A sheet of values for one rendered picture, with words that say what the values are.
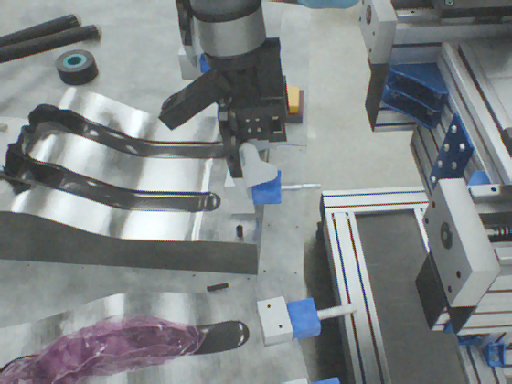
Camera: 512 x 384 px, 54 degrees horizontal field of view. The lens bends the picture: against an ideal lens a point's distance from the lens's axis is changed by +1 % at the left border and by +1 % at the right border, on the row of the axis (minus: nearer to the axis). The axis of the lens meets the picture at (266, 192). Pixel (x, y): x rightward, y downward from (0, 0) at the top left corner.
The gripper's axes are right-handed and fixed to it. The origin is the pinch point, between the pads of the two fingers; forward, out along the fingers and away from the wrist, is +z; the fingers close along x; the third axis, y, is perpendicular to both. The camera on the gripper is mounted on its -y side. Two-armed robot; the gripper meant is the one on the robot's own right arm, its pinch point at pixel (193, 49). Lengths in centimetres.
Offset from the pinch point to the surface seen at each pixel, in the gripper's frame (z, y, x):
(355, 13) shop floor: 95, 49, 172
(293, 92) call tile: 11.4, 18.2, 3.3
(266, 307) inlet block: 6.8, 16.2, -45.3
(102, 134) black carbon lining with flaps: 4.3, -12.4, -17.9
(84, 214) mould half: 4.7, -10.8, -33.6
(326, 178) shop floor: 95, 33, 54
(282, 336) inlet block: 7, 18, -49
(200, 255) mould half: 10.2, 5.8, -36.0
